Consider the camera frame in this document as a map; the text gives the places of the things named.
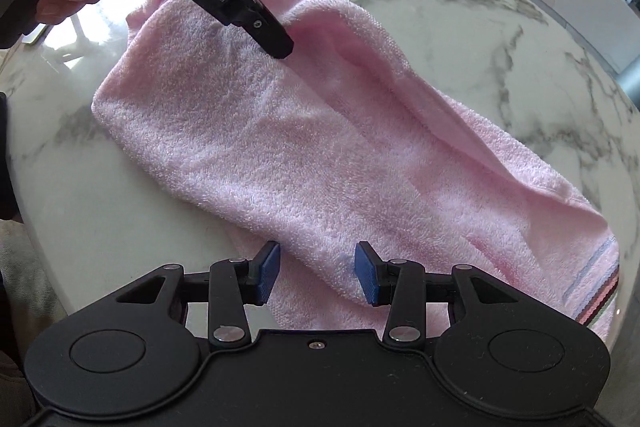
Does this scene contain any pink terry towel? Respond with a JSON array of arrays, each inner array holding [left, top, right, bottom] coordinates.
[[92, 0, 618, 336]]

